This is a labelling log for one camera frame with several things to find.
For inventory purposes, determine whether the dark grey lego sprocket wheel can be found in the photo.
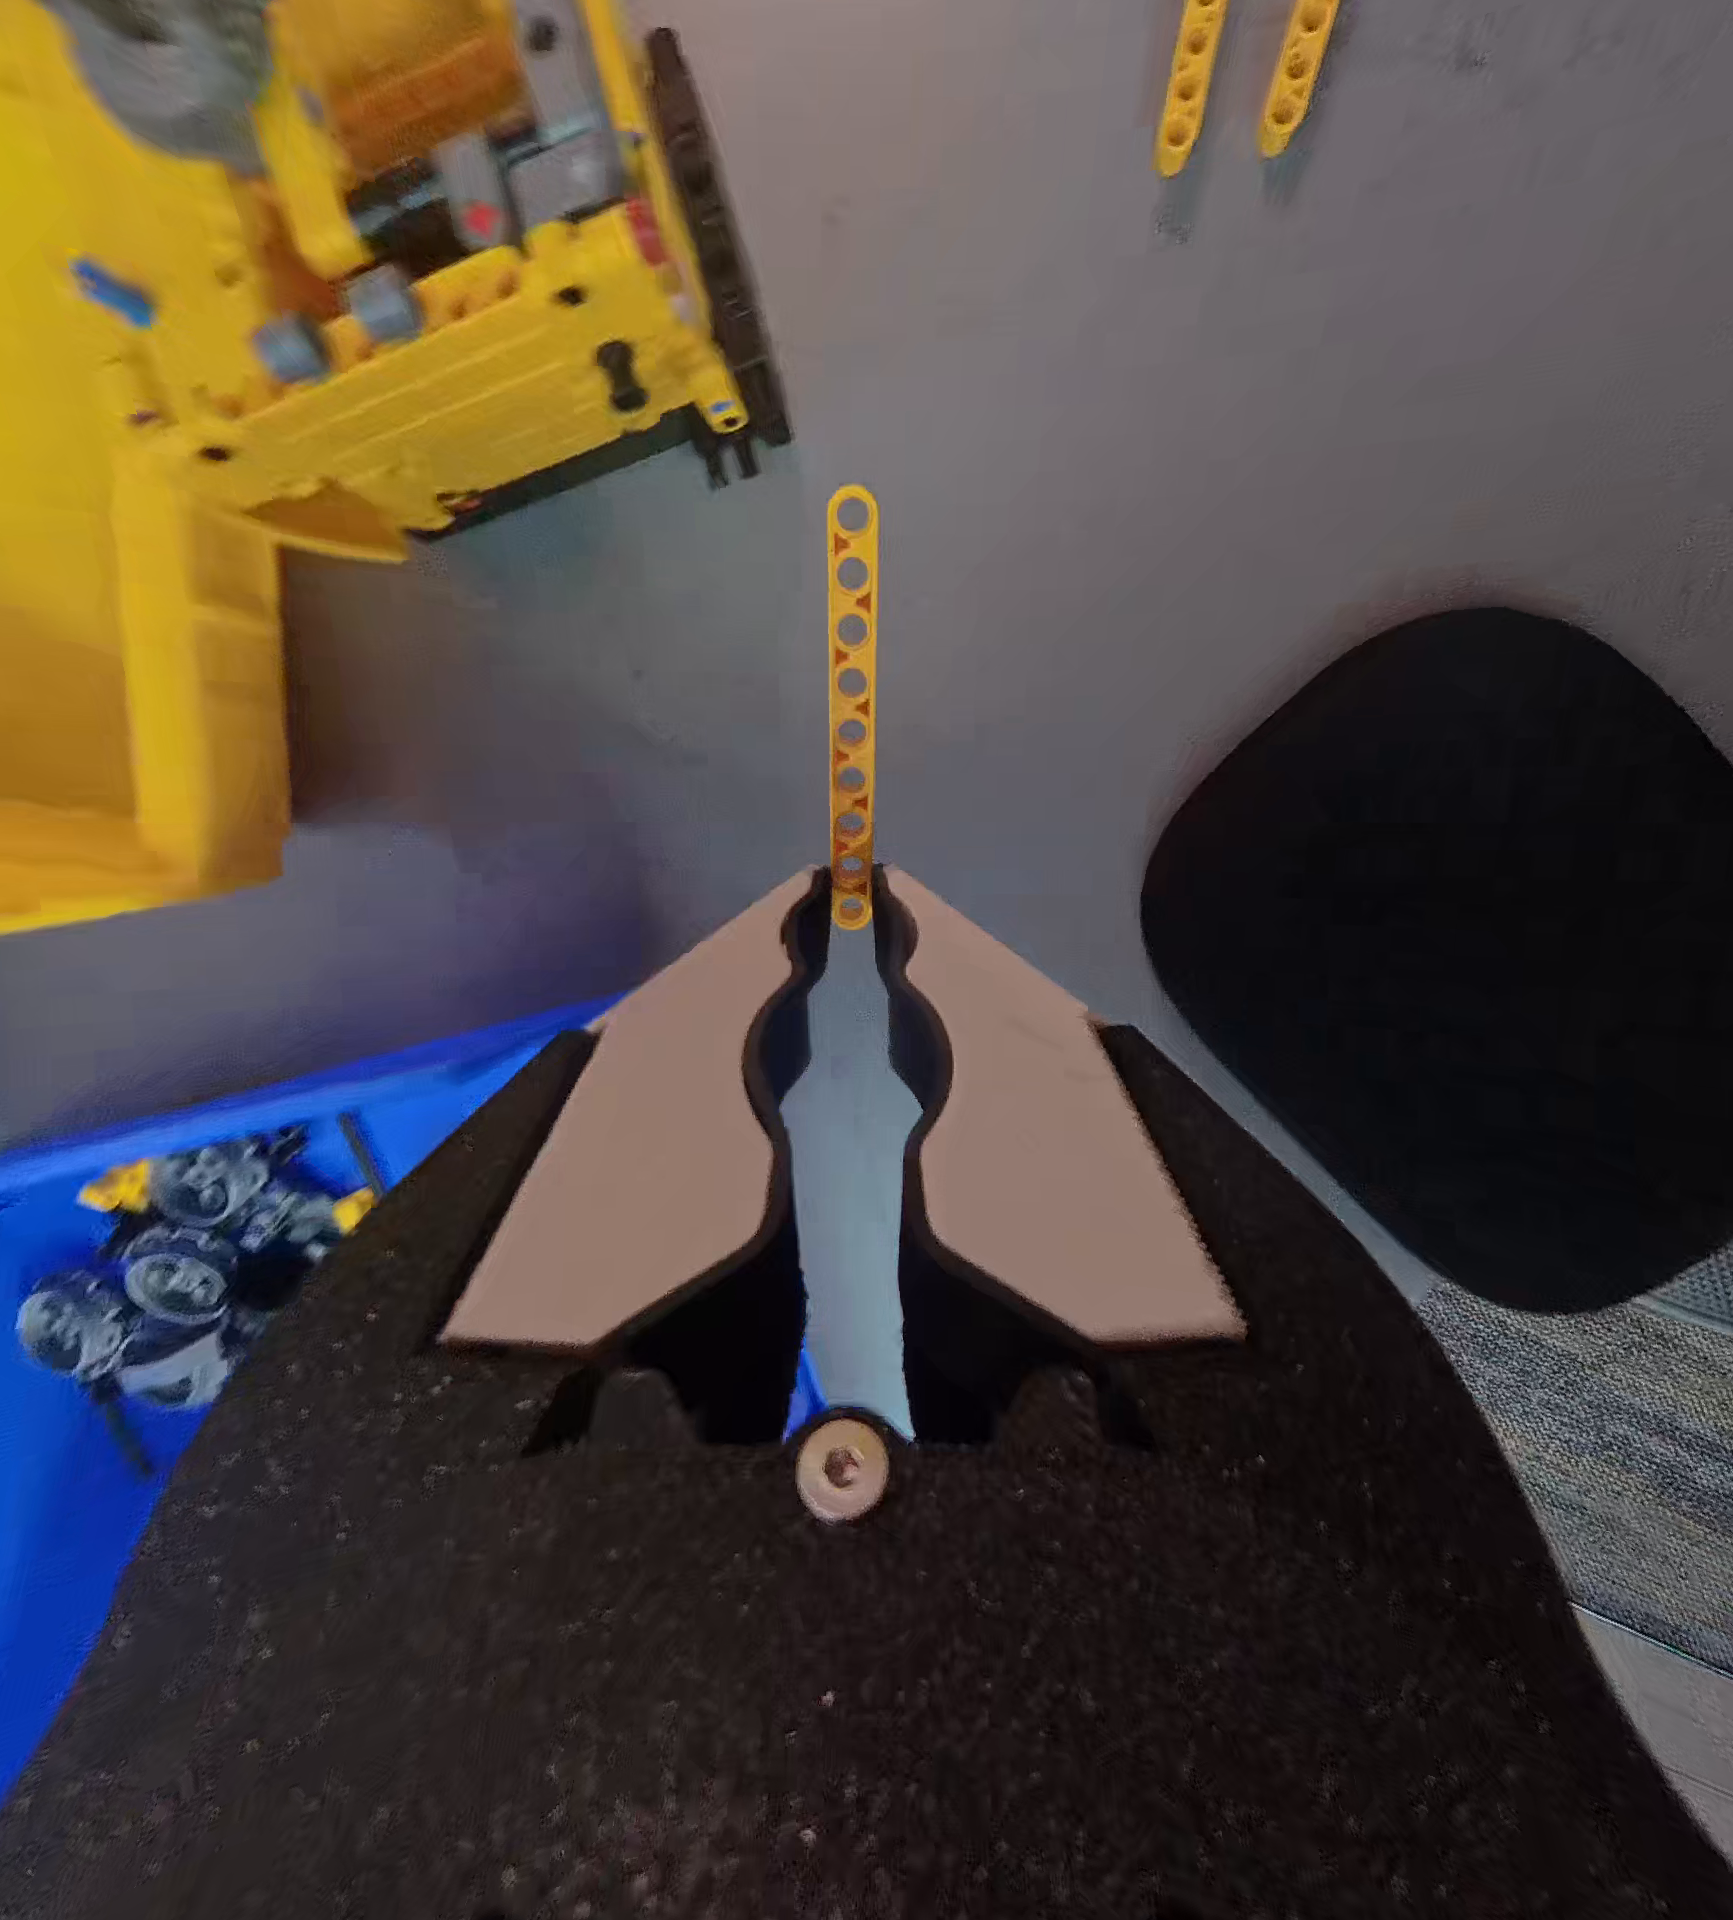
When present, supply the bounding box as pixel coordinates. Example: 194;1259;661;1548
116;1238;240;1336
17;1274;125;1384
147;1142;281;1231

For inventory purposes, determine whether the black bumpy cushion pad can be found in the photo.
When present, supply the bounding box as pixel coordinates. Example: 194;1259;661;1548
1137;605;1733;1318

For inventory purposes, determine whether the yellow lego liftarm beam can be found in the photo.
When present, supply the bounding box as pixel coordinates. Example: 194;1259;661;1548
823;484;884;937
1154;0;1234;181
1252;0;1344;161

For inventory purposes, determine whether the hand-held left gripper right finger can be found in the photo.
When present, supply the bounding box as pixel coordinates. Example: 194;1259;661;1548
874;865;1249;1447

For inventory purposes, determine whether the yellow lego vehicle model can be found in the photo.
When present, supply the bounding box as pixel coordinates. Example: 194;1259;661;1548
67;0;797;561

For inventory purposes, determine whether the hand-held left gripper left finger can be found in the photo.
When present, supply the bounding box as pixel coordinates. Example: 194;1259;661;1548
439;865;834;1447

